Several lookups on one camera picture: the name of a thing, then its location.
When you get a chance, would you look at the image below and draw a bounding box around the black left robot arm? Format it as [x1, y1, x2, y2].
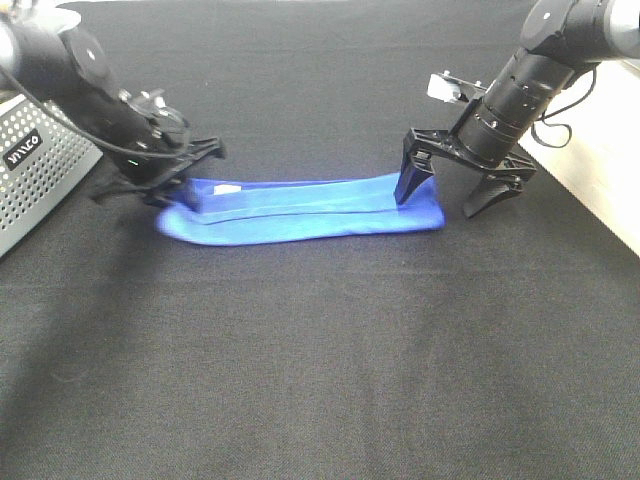
[1, 1, 226, 211]

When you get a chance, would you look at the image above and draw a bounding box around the blue microfiber towel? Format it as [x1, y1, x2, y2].
[156, 173, 445, 246]

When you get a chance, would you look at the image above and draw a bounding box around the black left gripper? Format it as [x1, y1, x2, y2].
[114, 127, 226, 213]

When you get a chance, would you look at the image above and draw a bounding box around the grey perforated laundry basket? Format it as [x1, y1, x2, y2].
[1, 95, 102, 254]

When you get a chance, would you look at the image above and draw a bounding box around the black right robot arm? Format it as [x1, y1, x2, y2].
[394, 0, 639, 218]

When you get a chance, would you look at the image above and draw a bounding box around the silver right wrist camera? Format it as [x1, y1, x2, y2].
[427, 70, 487, 104]

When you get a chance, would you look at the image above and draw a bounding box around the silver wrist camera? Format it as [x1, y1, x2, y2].
[128, 89, 170, 119]
[427, 70, 487, 104]

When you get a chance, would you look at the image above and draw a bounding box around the white plastic storage box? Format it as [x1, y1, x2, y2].
[520, 61, 639, 253]

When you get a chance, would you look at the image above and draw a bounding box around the black table cloth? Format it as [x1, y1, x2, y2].
[1, 1, 639, 479]

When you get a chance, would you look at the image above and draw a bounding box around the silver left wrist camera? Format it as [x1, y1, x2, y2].
[128, 89, 170, 119]

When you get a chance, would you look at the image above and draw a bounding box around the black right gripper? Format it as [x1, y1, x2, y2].
[394, 128, 537, 218]

